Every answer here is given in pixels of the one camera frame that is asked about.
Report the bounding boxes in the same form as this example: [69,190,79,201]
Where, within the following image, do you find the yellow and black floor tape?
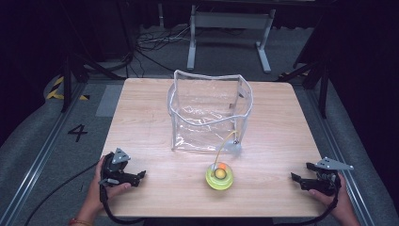
[45,75,90,102]

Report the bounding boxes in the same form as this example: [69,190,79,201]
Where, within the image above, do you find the person's right hand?
[308,173,357,221]

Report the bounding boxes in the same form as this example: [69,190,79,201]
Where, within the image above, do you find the person's left hand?
[85,154,133,211]

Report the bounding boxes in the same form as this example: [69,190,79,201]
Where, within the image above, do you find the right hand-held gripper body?
[305,156,355,197]

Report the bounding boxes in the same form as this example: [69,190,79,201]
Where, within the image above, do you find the yellow ball toy with cord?
[204,129,240,191]

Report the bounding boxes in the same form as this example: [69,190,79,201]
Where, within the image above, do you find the black tripod stand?
[59,0,127,113]
[277,18,332,120]

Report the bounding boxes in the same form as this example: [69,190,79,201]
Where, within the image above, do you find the red and gold bracelet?
[68,218,94,226]

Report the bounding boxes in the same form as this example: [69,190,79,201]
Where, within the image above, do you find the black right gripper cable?
[273,180,343,226]

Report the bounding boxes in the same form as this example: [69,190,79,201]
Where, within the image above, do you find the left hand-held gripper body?
[99,147,138,188]

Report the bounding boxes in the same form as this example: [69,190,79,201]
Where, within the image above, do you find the grey metal desk frame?
[186,4,277,74]

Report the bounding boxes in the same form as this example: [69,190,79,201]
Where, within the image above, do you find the aluminium floor rail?
[305,88,377,226]
[0,82,88,226]

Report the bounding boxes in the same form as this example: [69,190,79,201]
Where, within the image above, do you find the bundle of floor cables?
[125,24,193,79]

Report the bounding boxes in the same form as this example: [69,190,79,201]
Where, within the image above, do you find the clear plastic bag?
[167,69,254,154]

